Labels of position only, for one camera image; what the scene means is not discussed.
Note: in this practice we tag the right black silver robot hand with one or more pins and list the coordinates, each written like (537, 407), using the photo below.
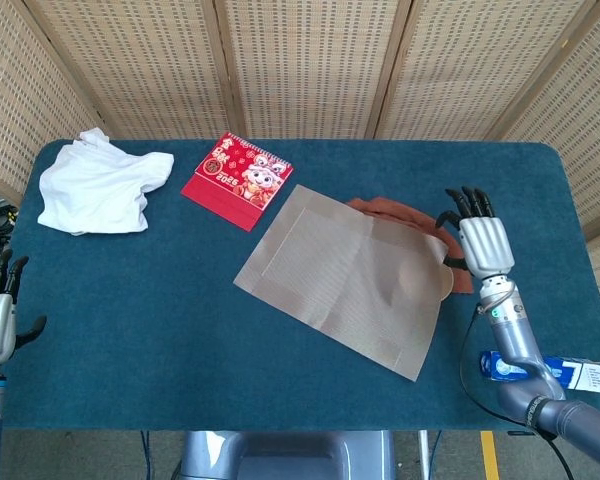
(485, 245)

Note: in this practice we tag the light cream bowl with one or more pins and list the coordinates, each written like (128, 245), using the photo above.
(447, 285)

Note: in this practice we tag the silver woven placemat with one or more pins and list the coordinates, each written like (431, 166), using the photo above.
(330, 270)

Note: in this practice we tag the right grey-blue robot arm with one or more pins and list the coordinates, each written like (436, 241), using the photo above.
(515, 345)

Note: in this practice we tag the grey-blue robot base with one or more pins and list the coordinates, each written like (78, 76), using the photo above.
(290, 457)

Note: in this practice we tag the brown cloth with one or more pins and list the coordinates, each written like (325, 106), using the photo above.
(410, 216)

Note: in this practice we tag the teal table carpet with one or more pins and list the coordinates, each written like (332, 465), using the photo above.
(130, 300)

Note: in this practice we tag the white crumpled cloth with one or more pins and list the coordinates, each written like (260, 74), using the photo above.
(95, 190)

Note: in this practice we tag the blue toothpaste box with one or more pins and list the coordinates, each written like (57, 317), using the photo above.
(592, 375)

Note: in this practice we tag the silver table leg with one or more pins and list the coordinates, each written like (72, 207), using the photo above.
(423, 455)

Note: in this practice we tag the bamboo folding screen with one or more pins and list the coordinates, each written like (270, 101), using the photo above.
(305, 65)

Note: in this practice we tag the red desk calendar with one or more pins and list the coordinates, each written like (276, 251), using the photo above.
(235, 180)

